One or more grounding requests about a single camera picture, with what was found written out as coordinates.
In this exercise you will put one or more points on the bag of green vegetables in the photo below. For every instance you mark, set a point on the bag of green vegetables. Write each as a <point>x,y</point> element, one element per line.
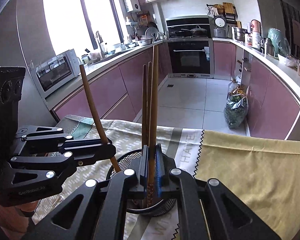
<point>235,110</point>

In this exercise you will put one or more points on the white water heater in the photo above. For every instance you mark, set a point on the white water heater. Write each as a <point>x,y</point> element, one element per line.
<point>132,5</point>

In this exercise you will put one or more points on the kitchen faucet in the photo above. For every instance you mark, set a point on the kitchen faucet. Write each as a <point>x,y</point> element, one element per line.
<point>100,45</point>

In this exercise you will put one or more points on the black wok on stove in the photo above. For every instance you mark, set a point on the black wok on stove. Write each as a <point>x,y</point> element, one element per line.
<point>196,32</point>

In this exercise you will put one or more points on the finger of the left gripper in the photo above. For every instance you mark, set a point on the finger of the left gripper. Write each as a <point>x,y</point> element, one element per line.
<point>43,136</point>
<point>72,155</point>

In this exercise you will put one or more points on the person's left hand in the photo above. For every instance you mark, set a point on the person's left hand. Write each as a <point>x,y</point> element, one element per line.
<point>28,209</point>

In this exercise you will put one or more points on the black built-in oven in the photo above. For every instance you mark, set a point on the black built-in oven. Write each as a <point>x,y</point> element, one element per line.
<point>191,56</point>

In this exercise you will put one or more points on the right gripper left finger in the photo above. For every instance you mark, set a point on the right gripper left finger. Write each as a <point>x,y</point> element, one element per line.
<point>95,210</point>

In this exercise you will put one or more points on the white rice cooker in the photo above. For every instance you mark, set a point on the white rice cooker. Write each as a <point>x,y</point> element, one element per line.
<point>220,27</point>

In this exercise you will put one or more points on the yellow cloth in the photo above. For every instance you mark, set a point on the yellow cloth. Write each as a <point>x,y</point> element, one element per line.
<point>262,173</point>

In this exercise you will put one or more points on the black camera box left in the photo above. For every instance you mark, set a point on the black camera box left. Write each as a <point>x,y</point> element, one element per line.
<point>11,82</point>

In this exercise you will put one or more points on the pink thermos jug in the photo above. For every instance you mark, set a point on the pink thermos jug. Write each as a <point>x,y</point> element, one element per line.
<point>256,33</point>

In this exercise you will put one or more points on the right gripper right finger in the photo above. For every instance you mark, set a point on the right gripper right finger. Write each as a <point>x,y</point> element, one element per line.
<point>207,209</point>

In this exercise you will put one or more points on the patterned beige tablecloth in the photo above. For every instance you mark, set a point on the patterned beige tablecloth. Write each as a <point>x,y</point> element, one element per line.
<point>181,144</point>

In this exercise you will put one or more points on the black mesh utensil holder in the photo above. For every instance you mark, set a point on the black mesh utensil holder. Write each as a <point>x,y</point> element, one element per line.
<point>145,179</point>

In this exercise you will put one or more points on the steel stock pot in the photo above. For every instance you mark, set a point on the steel stock pot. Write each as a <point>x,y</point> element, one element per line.
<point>238,34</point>

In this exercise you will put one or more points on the dark wooden chopstick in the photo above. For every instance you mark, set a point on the dark wooden chopstick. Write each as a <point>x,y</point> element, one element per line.
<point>92,107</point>

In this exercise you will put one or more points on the white microwave oven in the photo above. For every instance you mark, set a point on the white microwave oven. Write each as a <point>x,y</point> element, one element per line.
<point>55,72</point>

